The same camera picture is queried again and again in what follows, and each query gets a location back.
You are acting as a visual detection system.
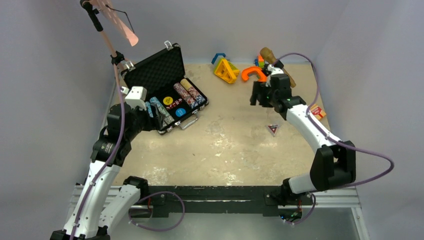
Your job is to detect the blue orange toy blocks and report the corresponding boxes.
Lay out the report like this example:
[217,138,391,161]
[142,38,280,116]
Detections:
[254,55,265,69]

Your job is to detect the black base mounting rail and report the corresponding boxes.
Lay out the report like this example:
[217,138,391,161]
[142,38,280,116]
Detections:
[72,183,362,220]

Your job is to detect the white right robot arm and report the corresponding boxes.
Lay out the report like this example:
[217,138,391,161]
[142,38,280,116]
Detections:
[250,74,356,204]

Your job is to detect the yellow big blind button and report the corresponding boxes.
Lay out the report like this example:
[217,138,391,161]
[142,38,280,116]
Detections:
[162,96,174,106]

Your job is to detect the brown wooden microphone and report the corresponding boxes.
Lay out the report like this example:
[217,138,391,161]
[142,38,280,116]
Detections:
[259,47,296,88]

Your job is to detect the purple red blue chip row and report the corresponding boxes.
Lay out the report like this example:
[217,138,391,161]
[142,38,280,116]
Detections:
[173,83,199,109]

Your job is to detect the light blue 10 chip stack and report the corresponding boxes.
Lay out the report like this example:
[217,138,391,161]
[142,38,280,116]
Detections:
[149,97,167,114]

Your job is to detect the pink tripod stand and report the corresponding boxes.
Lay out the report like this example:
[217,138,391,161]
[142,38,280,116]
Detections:
[79,0,139,95]

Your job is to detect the blue angled toy piece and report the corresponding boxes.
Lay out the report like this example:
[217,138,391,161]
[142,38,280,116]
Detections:
[211,52,226,65]

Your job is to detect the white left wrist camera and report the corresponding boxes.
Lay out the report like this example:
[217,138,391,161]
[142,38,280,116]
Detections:
[120,86,147,111]

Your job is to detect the yellow triangular toy block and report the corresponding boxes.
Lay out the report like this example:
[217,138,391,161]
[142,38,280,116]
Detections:
[213,58,240,84]

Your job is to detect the blue small blind button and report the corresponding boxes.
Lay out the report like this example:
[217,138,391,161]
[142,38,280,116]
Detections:
[175,108,187,118]

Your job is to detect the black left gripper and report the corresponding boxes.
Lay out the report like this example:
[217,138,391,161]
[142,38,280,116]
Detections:
[124,102,164,141]

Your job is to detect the red playing card box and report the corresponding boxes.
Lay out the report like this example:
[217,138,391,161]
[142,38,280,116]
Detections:
[310,104,327,121]

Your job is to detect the red triangular button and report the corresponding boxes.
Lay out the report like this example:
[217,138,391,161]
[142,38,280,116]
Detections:
[266,124,279,137]

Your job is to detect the red dice row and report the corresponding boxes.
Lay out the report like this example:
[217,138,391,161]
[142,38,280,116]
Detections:
[166,101,181,110]

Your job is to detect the green 20 chip stack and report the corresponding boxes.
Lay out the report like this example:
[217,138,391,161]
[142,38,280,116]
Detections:
[161,109,175,125]

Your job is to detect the black poker chip case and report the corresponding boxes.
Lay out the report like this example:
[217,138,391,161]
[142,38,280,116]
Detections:
[120,40,209,135]

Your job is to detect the orange curved toy track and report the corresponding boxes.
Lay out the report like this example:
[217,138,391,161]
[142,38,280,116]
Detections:
[241,66,267,82]

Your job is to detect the yellow red blue chip row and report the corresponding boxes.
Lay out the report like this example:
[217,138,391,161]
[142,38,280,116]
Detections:
[180,78,206,104]

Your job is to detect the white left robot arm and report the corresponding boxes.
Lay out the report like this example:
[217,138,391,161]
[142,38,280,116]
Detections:
[50,102,165,240]

